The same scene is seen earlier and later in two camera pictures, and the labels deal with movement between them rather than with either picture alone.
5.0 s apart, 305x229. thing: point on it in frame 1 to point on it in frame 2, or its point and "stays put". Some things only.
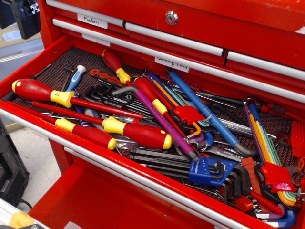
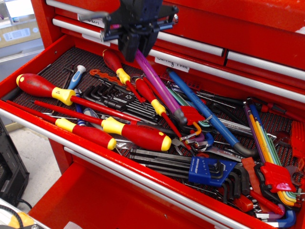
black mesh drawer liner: x=243 y=148 stays put
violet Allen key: x=161 y=119 to x=167 y=97
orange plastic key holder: x=114 y=80 stays put
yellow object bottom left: x=20 y=219 stays put
